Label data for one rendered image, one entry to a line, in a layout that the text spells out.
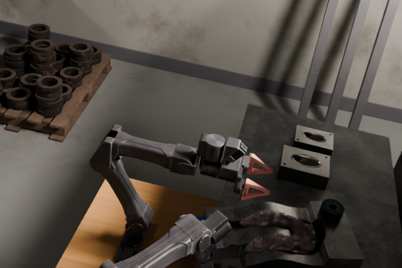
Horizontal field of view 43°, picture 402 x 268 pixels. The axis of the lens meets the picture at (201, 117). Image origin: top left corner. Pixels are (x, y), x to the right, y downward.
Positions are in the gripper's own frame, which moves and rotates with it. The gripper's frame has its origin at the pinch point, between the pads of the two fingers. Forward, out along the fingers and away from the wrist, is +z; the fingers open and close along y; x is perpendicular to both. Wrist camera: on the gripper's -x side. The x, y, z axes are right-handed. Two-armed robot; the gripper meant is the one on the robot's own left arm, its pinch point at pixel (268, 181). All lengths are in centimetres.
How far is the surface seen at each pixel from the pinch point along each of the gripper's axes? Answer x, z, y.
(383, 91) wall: 94, 89, 254
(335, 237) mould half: 28.1, 28.4, 14.1
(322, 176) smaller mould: 32, 25, 50
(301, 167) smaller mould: 32, 16, 52
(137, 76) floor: 121, -104, 233
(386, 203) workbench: 39, 53, 51
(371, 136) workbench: 38, 50, 98
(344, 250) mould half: 28.0, 31.3, 9.1
